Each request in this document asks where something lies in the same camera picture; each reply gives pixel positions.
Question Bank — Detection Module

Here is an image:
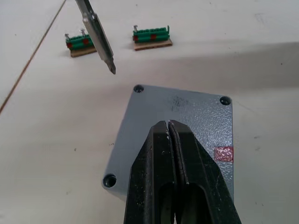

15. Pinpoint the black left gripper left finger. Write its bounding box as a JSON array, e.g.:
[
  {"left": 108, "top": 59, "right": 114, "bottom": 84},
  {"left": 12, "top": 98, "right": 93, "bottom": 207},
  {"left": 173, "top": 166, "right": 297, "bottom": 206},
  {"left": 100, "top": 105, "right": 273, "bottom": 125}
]
[{"left": 123, "top": 120, "right": 176, "bottom": 224}]

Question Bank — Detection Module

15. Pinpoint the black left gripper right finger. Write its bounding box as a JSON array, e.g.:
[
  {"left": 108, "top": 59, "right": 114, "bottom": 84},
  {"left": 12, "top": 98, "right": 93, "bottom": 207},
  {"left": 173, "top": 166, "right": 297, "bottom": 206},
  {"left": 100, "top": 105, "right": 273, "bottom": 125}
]
[{"left": 168, "top": 119, "right": 242, "bottom": 224}]

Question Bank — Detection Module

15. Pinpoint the grey metal box lid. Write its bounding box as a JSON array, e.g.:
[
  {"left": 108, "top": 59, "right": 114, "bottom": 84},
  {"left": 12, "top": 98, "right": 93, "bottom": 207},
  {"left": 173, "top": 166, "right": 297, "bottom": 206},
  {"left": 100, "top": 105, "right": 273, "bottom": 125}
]
[{"left": 102, "top": 84, "right": 235, "bottom": 202}]

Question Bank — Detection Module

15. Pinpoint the silver electric screwdriver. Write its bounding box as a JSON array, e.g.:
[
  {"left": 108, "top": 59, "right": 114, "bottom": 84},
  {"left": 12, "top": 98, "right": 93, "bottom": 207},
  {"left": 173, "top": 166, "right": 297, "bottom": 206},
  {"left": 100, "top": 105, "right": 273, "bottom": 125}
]
[{"left": 75, "top": 0, "right": 117, "bottom": 75}]

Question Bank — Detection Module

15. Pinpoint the green screw holder on cardboard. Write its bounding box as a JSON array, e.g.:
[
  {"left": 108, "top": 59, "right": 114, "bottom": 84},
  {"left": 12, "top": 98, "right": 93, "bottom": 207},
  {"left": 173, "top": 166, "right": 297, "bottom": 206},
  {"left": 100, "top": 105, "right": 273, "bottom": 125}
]
[
  {"left": 65, "top": 34, "right": 98, "bottom": 58},
  {"left": 132, "top": 25, "right": 173, "bottom": 51}
]

